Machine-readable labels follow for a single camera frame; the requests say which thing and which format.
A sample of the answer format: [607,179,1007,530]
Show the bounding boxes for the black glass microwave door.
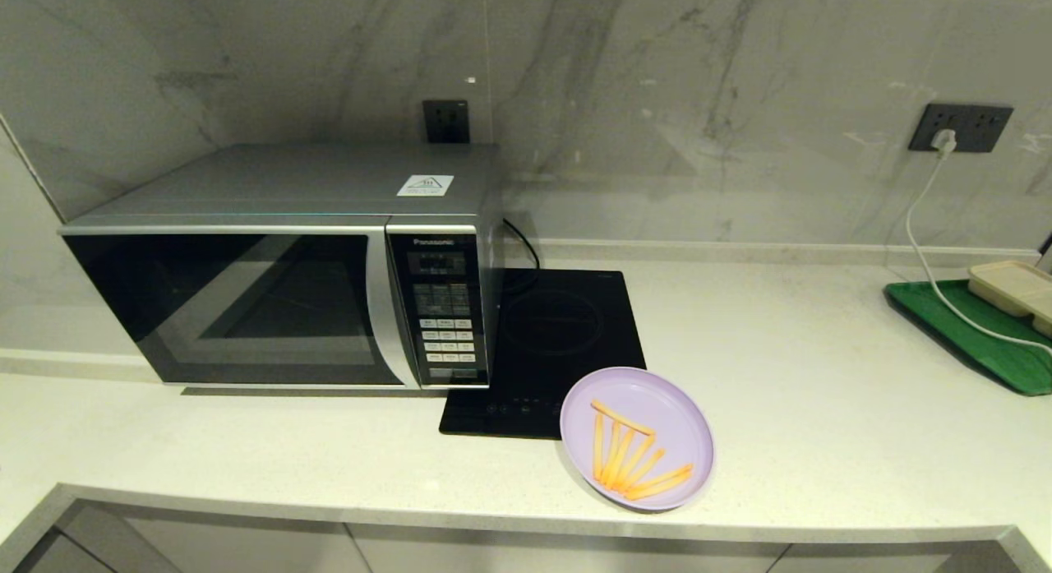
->
[62,225,422,389]

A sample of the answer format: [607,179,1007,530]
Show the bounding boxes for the white power cable with plug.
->
[904,127,1052,356]

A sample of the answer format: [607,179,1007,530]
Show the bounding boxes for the white warning sticker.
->
[397,174,454,197]

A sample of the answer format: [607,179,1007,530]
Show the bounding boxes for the beige lunch box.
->
[967,260,1052,337]

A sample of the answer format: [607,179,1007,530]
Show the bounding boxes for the black induction cooktop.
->
[438,267,648,441]

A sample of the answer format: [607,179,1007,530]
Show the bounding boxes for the grey cabinet door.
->
[58,503,362,573]
[345,524,794,573]

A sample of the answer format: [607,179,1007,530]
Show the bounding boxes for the green plastic tray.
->
[884,279,1052,397]

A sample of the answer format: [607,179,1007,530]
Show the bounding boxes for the silver microwave oven body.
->
[59,141,506,390]

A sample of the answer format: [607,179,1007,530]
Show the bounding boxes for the black cable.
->
[501,218,542,294]

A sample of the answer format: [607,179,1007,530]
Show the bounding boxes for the black wide wall socket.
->
[908,103,1014,154]

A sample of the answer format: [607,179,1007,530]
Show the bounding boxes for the purple round plate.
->
[560,367,716,512]

